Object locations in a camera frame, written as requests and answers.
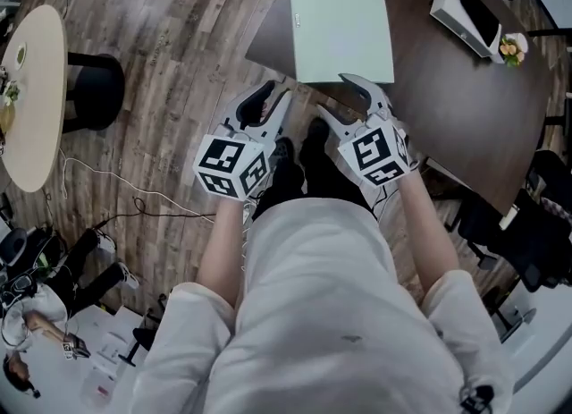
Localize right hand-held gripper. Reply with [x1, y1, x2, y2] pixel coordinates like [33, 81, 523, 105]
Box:
[316, 72, 420, 189]

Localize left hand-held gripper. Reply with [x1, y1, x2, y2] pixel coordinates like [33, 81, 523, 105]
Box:
[192, 80, 294, 202]

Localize person's right forearm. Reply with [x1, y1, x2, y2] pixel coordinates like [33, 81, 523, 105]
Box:
[395, 170, 462, 297]

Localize person's left forearm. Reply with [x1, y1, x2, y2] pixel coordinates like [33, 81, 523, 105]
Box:
[196, 197, 257, 313]

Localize person's right shoe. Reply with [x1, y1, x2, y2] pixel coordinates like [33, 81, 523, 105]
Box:
[307, 116, 332, 148]

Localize person's shoe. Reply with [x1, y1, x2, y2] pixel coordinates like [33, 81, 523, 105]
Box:
[307, 116, 332, 148]
[272, 136, 296, 167]

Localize person's left shoe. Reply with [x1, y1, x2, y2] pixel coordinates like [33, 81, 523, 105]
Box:
[272, 136, 296, 167]

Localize person's black trousers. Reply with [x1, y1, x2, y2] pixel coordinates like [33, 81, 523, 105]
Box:
[252, 132, 377, 225]

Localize white rectangular box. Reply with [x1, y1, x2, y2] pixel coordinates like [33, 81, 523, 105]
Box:
[429, 0, 505, 63]

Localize small flower pot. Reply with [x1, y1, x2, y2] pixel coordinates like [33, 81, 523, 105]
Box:
[499, 32, 530, 68]

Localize person's white shirt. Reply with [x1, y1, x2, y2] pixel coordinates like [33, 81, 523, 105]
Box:
[132, 197, 516, 414]

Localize black office chair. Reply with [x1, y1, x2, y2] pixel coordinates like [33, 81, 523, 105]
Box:
[458, 148, 572, 293]

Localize round beige table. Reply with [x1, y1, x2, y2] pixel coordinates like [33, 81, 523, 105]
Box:
[0, 4, 126, 193]

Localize green round dish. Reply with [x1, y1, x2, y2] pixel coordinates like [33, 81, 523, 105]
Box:
[13, 40, 29, 70]

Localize small potted plant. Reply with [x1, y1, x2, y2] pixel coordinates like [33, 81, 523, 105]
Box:
[0, 67, 22, 107]

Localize white desk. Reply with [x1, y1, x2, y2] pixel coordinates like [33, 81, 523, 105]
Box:
[0, 303, 156, 414]

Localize black clip-on microphone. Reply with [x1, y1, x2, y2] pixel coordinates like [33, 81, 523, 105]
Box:
[458, 384, 496, 414]

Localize black floor cable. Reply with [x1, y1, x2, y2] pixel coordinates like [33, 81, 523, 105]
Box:
[91, 196, 216, 231]

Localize white floor cable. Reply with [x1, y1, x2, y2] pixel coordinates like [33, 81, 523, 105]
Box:
[59, 148, 216, 225]

